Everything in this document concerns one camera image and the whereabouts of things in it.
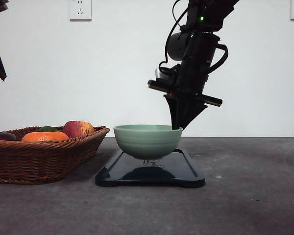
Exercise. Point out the red yellow apple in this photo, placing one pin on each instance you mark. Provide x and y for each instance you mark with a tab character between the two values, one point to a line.
76	128

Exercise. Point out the brown wicker basket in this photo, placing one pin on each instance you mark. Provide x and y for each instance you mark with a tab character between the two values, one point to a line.
46	162

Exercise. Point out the orange tangerine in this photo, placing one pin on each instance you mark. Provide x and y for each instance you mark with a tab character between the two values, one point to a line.
45	136

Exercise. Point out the dark purple fruit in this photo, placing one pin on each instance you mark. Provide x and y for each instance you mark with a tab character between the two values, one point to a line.
7	136

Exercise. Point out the dark rectangular tray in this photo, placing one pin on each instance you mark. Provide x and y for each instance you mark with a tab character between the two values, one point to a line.
173	170

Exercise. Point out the green fruit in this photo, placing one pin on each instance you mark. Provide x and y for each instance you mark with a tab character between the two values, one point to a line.
47	129

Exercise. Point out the white wall socket left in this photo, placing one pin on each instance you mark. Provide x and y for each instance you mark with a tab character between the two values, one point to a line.
81	19

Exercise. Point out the green ceramic bowl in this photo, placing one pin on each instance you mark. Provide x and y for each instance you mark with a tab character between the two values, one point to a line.
148	141

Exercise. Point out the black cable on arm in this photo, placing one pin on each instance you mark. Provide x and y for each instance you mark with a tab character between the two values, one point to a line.
168	37

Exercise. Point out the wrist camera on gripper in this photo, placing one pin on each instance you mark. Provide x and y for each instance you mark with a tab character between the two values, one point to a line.
167	72

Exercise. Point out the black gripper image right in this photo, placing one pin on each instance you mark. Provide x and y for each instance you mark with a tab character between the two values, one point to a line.
185	85

